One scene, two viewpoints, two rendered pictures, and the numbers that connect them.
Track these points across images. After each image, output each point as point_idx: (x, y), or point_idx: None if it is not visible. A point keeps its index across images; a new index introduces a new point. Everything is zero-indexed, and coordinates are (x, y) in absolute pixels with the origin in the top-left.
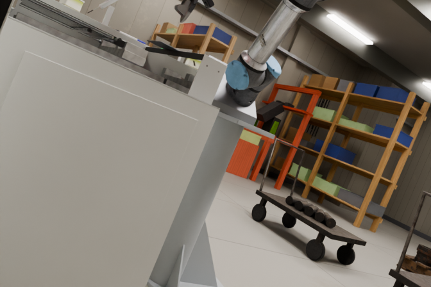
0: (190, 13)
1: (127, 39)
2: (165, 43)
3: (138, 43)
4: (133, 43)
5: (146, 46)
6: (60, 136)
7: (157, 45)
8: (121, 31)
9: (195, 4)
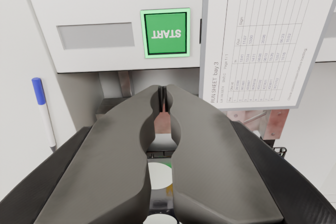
0: (228, 118)
1: (77, 120)
2: (300, 98)
3: (66, 94)
4: (74, 103)
5: (57, 73)
6: None
7: (212, 88)
8: (52, 143)
9: (321, 197)
